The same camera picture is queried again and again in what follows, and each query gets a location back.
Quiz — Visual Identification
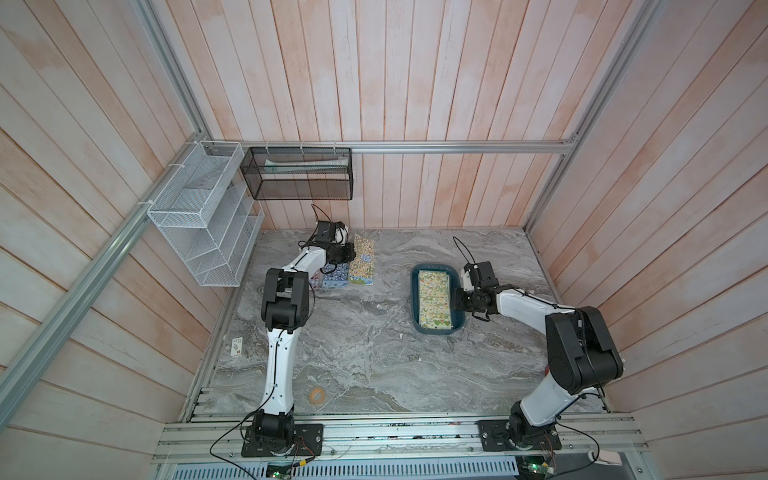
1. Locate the yellow animal sticker sheet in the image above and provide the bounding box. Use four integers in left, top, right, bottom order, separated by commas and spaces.
349, 234, 375, 285

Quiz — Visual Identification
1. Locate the aluminium frame bar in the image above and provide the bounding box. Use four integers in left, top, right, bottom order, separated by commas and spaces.
239, 140, 575, 154

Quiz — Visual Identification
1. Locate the blue penguin sticker sheet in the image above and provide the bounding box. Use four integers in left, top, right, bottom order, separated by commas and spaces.
322, 263, 349, 289

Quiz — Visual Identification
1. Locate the green panda sticker sheet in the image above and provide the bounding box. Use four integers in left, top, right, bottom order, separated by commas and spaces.
418, 270, 453, 330

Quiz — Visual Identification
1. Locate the pink sticker sheet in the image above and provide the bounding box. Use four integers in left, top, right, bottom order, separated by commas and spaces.
310, 270, 324, 289

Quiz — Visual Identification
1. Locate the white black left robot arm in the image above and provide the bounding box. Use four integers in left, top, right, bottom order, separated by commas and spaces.
242, 220, 356, 457

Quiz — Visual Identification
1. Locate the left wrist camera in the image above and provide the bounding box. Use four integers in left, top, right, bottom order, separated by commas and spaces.
333, 221, 349, 245

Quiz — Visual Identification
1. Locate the white wire mesh shelf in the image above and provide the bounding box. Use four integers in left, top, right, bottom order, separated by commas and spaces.
148, 141, 264, 288

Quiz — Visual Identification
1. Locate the small white card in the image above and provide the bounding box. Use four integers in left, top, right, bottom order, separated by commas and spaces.
230, 337, 243, 357

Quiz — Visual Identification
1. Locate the teal plastic storage box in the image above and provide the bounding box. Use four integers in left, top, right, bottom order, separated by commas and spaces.
411, 263, 465, 336

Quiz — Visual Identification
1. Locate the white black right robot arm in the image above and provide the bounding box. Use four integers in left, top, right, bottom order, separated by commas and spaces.
456, 262, 624, 452

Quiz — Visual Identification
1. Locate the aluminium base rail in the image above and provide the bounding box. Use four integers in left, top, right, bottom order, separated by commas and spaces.
151, 412, 649, 464

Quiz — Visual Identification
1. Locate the black wire mesh basket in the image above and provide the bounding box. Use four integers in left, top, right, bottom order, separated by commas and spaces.
240, 146, 354, 201

